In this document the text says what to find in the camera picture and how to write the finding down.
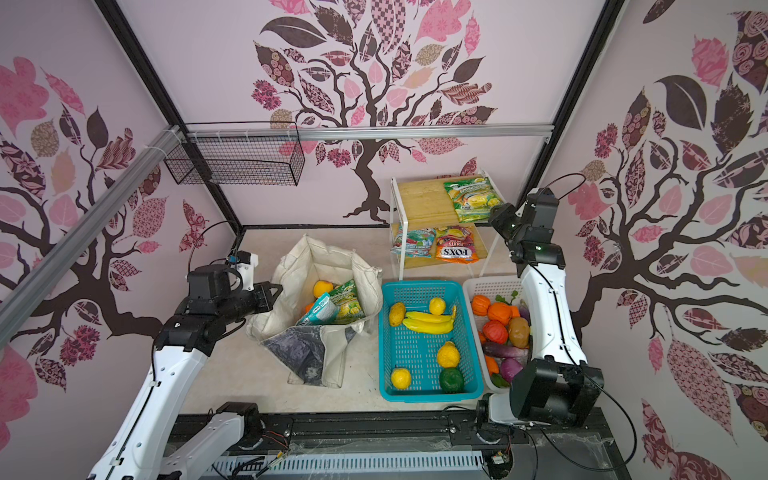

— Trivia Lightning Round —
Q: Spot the yellow green candy bag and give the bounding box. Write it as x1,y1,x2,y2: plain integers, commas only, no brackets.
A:
443,177,503,223
330,280,365,325

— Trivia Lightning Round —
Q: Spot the yellow red peach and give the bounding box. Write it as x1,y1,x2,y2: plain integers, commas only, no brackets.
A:
312,280,335,299

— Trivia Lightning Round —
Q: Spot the beige canvas grocery bag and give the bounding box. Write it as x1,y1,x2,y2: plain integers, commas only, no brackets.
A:
246,236,383,388

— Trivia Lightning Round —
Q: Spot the brown toy potato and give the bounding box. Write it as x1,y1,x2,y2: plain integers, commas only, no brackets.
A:
507,317,530,349

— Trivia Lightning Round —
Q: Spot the green Fox's bag top shelf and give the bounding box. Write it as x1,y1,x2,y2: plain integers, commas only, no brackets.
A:
297,294,339,326

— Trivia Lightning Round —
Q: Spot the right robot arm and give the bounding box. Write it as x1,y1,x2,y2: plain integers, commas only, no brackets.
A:
478,188,604,429

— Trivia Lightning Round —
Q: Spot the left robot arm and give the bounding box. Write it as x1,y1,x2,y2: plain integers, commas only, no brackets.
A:
89,262,283,479

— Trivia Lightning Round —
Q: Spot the orange Fox's candy bag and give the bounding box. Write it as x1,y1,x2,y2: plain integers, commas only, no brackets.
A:
435,226,479,264

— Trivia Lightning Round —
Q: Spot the green Fox's candy bag lower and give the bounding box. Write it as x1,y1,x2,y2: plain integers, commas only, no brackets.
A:
391,228,436,258

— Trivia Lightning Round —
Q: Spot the white plastic basket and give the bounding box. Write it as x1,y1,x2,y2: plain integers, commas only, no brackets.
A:
463,275,532,394

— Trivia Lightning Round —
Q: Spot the green leafy toy vegetable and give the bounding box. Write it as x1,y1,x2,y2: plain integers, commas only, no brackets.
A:
495,290,519,305

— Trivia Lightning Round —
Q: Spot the orange toy pumpkin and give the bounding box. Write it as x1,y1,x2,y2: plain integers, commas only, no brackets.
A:
470,295,520,326

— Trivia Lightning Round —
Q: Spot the small yellow lemon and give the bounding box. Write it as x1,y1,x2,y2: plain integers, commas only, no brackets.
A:
428,297,447,316

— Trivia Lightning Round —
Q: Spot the red toy tomato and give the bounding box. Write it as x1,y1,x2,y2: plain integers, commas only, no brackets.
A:
482,320,509,345

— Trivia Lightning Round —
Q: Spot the long purple eggplant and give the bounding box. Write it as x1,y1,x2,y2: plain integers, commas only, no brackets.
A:
482,342,529,359

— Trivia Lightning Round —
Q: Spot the wrinkled yellow fruit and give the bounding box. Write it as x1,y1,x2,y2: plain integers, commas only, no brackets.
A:
388,302,407,328

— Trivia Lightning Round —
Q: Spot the purple onion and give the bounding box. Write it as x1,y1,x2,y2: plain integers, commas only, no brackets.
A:
500,358,524,383

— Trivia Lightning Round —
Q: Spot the orange toy carrot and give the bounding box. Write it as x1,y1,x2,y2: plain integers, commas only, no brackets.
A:
485,356,500,376

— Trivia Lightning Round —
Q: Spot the teal plastic basket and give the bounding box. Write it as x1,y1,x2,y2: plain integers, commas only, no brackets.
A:
379,280,484,403

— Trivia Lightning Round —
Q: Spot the green pepper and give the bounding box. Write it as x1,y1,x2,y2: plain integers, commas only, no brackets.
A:
439,367,465,394

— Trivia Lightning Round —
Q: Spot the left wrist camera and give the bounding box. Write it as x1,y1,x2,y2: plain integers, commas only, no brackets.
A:
226,250,259,291

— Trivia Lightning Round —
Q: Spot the black wire wall basket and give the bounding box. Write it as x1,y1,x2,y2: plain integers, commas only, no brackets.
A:
164,120,305,186

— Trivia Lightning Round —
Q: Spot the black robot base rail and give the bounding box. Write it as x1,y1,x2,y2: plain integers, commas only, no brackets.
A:
119,407,625,480

